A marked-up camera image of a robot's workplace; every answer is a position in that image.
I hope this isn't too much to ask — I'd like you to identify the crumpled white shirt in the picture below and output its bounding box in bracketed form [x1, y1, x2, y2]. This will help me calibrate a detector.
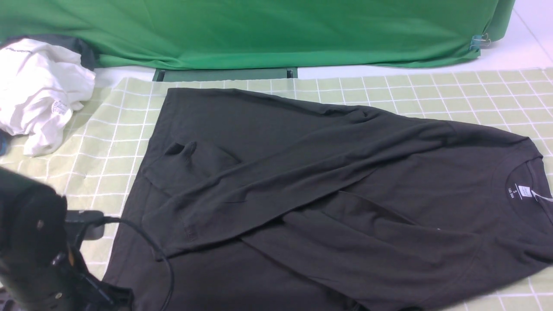
[0, 38, 95, 157]

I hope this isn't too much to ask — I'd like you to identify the green backdrop cloth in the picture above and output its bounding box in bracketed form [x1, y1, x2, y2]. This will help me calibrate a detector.
[0, 0, 514, 70]

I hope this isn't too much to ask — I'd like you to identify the light green checkered tablecloth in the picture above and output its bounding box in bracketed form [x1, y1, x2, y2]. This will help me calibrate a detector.
[0, 68, 553, 311]

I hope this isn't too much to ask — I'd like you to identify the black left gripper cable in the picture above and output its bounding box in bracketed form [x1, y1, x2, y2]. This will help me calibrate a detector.
[89, 216, 175, 311]

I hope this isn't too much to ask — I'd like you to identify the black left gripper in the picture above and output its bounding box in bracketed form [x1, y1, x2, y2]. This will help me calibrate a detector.
[0, 168, 134, 311]

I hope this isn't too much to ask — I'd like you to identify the blue garment at edge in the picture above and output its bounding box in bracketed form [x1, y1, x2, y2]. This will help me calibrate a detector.
[0, 130, 8, 156]

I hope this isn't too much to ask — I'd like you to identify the blue binder clip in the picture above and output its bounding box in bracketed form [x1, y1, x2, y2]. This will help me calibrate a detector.
[469, 33, 492, 51]

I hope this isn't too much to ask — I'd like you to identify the dark gray long-sleeved shirt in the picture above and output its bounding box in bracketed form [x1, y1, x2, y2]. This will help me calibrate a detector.
[123, 88, 553, 311]

